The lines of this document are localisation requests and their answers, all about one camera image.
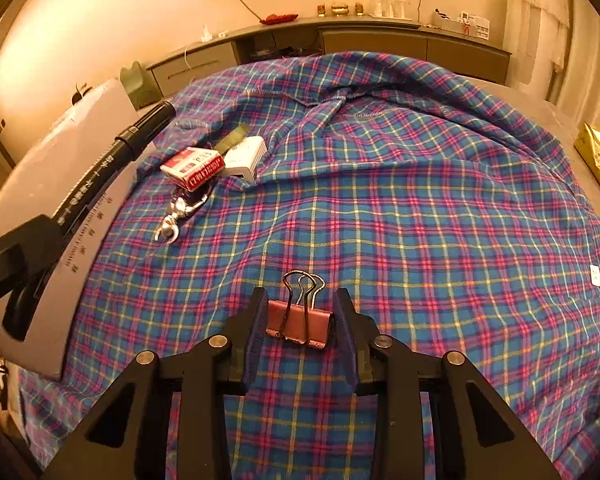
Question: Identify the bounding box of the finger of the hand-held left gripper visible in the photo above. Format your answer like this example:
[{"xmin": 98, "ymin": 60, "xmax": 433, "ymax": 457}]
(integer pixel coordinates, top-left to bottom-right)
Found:
[
  {"xmin": 0, "ymin": 214, "xmax": 66, "ymax": 319},
  {"xmin": 2, "ymin": 270, "xmax": 47, "ymax": 342}
]

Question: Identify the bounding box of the red staple box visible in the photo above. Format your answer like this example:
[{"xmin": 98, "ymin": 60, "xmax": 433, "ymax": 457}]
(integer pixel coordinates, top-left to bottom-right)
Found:
[{"xmin": 160, "ymin": 147, "xmax": 226, "ymax": 192}]

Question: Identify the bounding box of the green child chair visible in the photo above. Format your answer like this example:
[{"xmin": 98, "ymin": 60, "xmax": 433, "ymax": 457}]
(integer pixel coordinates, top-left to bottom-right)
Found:
[{"xmin": 119, "ymin": 61, "xmax": 154, "ymax": 111}]

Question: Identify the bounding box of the beige curtain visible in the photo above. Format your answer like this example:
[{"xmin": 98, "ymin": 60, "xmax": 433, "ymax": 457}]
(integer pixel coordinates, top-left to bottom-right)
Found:
[{"xmin": 547, "ymin": 0, "xmax": 600, "ymax": 127}]

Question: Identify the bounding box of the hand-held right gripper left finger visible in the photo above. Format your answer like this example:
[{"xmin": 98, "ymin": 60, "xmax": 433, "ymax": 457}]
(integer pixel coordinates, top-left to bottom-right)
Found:
[{"xmin": 42, "ymin": 287, "xmax": 270, "ymax": 480}]

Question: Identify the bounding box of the clear glass cup set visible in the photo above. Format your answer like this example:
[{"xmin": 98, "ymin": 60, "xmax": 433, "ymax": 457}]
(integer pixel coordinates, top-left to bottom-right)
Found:
[{"xmin": 370, "ymin": 0, "xmax": 412, "ymax": 20}]

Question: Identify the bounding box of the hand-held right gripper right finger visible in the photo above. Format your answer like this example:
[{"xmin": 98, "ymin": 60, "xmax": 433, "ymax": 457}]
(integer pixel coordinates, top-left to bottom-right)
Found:
[{"xmin": 332, "ymin": 288, "xmax": 563, "ymax": 480}]

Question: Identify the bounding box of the white standing air conditioner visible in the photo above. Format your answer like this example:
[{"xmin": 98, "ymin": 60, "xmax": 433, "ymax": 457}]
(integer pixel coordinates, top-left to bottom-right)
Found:
[{"xmin": 502, "ymin": 0, "xmax": 572, "ymax": 87}]

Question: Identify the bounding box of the white desk organizer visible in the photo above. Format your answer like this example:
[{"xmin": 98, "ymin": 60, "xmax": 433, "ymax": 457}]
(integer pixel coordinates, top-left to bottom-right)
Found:
[{"xmin": 432, "ymin": 8, "xmax": 492, "ymax": 40}]

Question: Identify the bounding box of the black marker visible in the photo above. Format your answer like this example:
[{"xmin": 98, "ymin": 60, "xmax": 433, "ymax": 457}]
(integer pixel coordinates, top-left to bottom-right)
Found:
[{"xmin": 50, "ymin": 101, "xmax": 177, "ymax": 231}]

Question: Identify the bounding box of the grey television cabinet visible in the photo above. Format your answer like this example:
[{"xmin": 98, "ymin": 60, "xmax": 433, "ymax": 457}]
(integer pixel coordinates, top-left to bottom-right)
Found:
[{"xmin": 145, "ymin": 15, "xmax": 514, "ymax": 99}]

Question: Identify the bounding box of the white cardboard box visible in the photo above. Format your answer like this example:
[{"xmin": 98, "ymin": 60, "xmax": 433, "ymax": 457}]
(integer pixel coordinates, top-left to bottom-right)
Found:
[{"xmin": 0, "ymin": 78, "xmax": 159, "ymax": 382}]

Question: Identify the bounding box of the pink binder clip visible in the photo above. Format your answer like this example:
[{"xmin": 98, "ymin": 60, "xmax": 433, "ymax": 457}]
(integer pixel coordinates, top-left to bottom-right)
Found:
[{"xmin": 265, "ymin": 270, "xmax": 337, "ymax": 351}]

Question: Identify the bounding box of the white charger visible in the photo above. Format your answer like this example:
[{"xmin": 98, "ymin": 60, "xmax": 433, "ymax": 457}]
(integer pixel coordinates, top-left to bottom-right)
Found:
[{"xmin": 223, "ymin": 136, "xmax": 269, "ymax": 184}]

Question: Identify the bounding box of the black television cable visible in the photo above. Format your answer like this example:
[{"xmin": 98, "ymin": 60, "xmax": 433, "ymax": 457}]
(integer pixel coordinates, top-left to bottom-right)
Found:
[{"xmin": 228, "ymin": 0, "xmax": 269, "ymax": 20}]

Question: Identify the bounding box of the gold foil packet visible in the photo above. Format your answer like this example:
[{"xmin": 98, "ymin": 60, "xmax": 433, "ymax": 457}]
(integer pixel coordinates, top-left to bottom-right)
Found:
[{"xmin": 574, "ymin": 122, "xmax": 600, "ymax": 196}]

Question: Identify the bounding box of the blue plaid shirt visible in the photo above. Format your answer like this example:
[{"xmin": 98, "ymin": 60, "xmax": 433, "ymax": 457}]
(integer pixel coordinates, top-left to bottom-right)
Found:
[{"xmin": 17, "ymin": 51, "xmax": 600, "ymax": 480}]

